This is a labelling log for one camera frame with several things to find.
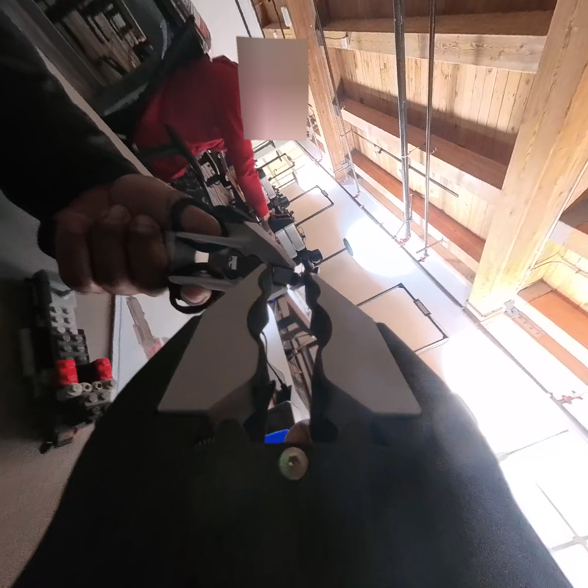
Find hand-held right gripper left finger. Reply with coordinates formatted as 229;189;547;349
157;263;276;428

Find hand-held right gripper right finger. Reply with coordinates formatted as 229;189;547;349
303;273;422;443

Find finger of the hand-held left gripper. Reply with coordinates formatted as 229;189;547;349
168;270;247;295
174;218;296;271

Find person's left forearm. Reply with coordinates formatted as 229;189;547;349
0;14;141;258

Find grey desk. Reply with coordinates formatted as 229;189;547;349
0;193;125;588

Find person's left hand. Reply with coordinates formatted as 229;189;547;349
54;175;222;307

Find black floor lamp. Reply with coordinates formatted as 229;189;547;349
319;238;364;269

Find grey and red lego build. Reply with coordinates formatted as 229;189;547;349
18;270;118;455

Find dark office chair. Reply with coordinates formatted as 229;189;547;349
92;14;212;134

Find grey ceiling pipe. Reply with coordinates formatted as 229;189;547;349
392;0;413;242

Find storage shelf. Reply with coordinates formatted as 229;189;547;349
28;0;159;79

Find black tube frame stand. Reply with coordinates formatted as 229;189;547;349
356;282;450;353

